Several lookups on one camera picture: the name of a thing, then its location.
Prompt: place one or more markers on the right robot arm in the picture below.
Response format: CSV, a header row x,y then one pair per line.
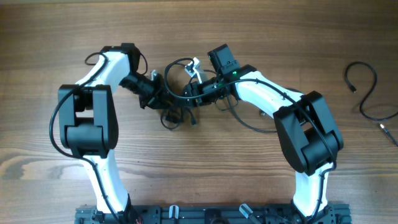
x,y
309,137

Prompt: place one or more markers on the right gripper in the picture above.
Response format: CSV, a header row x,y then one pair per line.
x,y
191,89

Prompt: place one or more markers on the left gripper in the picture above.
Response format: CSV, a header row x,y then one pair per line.
x,y
164,93

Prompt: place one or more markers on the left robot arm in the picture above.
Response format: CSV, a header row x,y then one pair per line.
x,y
89,126

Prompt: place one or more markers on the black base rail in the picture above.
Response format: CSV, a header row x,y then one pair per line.
x,y
271,213

